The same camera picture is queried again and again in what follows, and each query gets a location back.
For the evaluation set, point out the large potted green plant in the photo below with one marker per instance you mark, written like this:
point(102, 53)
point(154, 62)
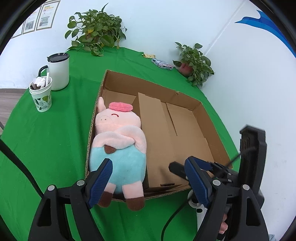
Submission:
point(92, 30)

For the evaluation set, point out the framed wall posters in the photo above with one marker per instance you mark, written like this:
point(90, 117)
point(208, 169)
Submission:
point(42, 18)

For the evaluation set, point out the person's right hand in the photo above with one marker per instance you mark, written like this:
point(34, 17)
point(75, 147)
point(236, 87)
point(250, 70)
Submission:
point(224, 225)

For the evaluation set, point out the patterned small pouch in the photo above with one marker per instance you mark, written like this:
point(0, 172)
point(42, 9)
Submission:
point(162, 64)

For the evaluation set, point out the brown cardboard box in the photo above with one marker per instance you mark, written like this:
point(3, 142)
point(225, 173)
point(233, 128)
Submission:
point(175, 126)

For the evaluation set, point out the white canister black lid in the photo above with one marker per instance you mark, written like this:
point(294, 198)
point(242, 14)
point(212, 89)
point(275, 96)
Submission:
point(58, 68)

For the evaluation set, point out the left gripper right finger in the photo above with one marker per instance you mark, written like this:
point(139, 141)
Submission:
point(233, 199)

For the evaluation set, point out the pink pig plush toy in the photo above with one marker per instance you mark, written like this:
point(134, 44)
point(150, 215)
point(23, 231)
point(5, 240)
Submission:
point(119, 137)

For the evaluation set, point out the green tablecloth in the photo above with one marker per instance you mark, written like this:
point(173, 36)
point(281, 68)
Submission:
point(53, 146)

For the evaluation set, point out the yellow small packet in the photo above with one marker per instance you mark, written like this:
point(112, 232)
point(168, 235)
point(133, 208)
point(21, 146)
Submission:
point(148, 56)

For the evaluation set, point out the small potted green plant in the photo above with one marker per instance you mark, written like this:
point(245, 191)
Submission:
point(193, 64)

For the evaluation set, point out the paper cup with leaves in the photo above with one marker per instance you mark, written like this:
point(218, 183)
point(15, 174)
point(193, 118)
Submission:
point(40, 90)

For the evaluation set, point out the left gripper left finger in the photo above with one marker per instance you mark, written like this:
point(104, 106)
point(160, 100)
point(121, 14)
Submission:
point(50, 221)

